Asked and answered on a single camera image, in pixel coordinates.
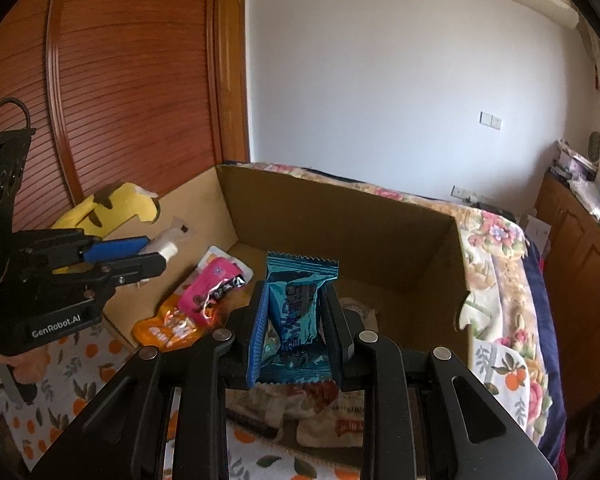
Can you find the black cable loop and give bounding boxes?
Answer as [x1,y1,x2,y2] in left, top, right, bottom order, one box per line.
[0,96,33,134]

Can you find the left hand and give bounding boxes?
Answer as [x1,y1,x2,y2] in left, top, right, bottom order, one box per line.
[0,346,50,385]

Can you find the white wall switch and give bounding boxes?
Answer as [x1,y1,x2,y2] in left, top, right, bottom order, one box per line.
[479,112,502,130]

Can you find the white pastry packet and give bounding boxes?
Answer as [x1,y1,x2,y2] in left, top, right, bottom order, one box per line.
[138,217,195,262]

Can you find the orange print white tablecloth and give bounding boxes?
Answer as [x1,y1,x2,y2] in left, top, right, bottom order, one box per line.
[4,325,362,479]

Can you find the white wall socket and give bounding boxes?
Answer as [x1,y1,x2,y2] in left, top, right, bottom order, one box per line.
[451,185,481,204]

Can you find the pink snack packet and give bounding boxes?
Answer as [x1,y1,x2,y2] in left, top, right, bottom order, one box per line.
[178,258,246,326]

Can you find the white snack pouches foreground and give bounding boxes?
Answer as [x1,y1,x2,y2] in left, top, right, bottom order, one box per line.
[226,382,365,448]

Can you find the small white orange packet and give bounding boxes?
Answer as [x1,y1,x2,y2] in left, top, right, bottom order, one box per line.
[196,246,253,283]

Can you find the teal snack packet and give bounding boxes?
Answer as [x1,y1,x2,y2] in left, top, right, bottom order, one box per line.
[248,252,339,385]

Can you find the wooden cabinet under window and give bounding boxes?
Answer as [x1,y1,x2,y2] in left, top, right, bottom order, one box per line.
[535,172,600,417]

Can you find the grey orange snack pouch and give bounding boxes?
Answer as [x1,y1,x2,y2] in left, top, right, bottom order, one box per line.
[132,290,221,352]

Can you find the yellow plush toy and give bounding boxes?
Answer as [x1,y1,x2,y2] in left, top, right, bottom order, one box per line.
[52,182,160,238]

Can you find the wooden louvred wardrobe door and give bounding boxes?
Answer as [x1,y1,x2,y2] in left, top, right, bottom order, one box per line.
[0,0,250,229]

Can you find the brown cardboard box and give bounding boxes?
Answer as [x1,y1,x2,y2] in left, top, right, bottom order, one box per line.
[105,166,470,360]

